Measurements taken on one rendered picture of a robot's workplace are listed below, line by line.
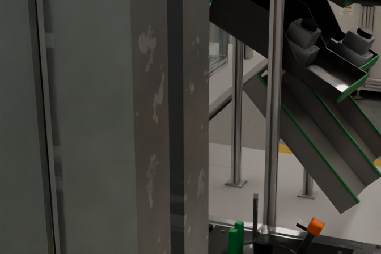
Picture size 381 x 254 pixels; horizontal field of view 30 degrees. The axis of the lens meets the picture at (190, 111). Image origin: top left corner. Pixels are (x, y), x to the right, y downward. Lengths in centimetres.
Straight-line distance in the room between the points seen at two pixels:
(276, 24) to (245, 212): 51
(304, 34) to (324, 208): 48
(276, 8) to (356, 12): 392
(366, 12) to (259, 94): 382
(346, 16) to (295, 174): 344
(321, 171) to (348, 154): 13
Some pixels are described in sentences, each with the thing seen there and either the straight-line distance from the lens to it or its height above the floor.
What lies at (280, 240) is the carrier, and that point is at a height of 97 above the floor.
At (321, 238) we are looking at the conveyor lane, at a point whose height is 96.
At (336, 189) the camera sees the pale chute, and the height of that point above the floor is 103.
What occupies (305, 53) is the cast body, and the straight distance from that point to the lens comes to 125.
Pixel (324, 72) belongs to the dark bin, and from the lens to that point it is 128.
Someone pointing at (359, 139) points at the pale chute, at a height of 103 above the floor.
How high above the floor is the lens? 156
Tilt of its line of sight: 19 degrees down
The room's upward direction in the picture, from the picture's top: straight up
